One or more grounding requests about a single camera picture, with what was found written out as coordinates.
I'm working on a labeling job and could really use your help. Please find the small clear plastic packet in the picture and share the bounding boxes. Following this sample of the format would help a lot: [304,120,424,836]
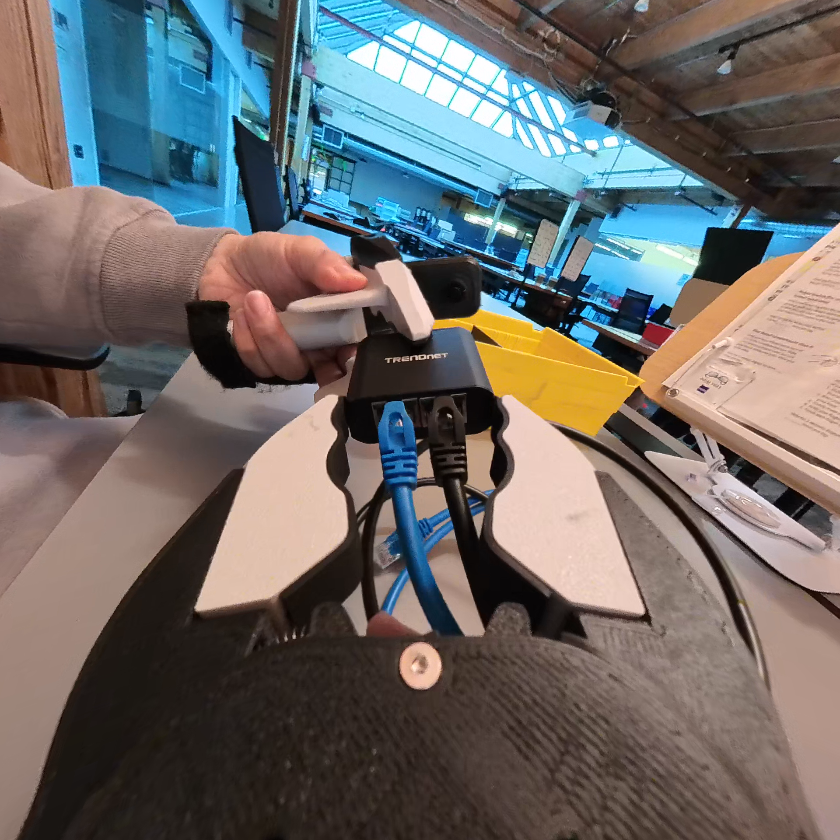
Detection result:
[666,357,756,411]

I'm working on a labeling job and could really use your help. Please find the yellow plastic bin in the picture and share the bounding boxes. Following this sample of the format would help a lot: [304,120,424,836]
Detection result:
[433,308,647,437]

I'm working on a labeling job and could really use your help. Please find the cardboard box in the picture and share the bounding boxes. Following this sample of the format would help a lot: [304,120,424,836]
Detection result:
[672,279,729,329]

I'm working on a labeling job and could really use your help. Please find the black chair armrest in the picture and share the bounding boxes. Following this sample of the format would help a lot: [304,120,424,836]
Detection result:
[0,343,110,370]

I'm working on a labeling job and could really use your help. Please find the ceiling projector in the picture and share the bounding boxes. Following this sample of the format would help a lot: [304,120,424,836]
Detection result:
[567,98,621,129]

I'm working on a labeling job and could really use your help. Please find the printed paper sheet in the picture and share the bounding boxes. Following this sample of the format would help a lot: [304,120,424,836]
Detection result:
[718,226,840,473]

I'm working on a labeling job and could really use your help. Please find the wooden pillar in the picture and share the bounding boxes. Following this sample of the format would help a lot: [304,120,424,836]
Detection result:
[0,0,106,417]

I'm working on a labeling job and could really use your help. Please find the blue ethernet cable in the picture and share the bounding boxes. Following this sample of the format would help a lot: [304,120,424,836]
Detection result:
[375,399,494,637]

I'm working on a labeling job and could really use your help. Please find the skylight windows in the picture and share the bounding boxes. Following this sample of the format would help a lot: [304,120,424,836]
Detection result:
[344,20,621,158]

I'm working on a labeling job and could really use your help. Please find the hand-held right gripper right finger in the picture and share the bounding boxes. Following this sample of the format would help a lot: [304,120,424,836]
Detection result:
[478,394,649,618]

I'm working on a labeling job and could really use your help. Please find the black ethernet splitter box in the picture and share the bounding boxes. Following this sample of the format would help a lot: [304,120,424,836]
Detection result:
[344,328,494,442]

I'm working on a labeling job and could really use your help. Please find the black ethernet cable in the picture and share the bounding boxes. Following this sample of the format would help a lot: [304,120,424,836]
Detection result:
[360,395,769,686]

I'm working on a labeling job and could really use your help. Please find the wooden clipboard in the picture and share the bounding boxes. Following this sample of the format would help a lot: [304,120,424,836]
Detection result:
[640,223,840,516]

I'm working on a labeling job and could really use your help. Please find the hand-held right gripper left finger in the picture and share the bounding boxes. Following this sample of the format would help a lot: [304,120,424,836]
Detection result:
[193,395,363,620]

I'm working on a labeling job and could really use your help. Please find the black monitor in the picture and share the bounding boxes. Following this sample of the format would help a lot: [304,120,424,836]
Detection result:
[696,227,774,286]
[233,117,287,234]

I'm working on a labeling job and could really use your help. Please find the person's left hand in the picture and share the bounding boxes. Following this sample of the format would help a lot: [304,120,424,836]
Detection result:
[199,231,368,388]

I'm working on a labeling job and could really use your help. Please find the standing whiteboard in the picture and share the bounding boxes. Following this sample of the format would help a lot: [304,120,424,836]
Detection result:
[528,220,560,269]
[561,236,595,280]

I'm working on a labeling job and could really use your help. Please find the grey desk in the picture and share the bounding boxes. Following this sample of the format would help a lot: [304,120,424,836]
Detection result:
[0,315,840,840]

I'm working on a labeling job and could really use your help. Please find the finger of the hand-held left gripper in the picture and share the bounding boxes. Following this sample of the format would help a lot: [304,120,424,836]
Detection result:
[377,259,436,344]

